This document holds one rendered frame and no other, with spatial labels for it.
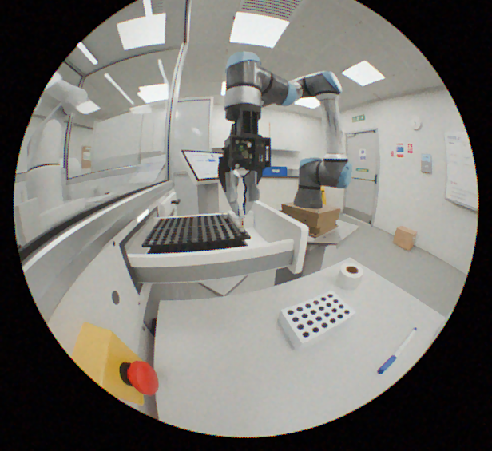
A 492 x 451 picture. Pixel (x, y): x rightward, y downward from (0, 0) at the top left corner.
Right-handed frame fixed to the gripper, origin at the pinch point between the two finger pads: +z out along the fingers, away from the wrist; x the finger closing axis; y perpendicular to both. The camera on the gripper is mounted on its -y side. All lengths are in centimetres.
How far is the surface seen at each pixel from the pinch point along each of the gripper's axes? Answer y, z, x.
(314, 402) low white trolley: 35.4, 19.0, 0.1
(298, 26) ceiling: -64, -186, 82
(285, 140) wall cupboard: -313, -86, 200
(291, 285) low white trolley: 7.2, 19.0, 10.9
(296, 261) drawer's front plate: 9.7, 9.6, 9.0
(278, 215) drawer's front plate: 0.4, 2.5, 9.0
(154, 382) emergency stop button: 28.7, 7.6, -15.7
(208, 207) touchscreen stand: -95, 22, -2
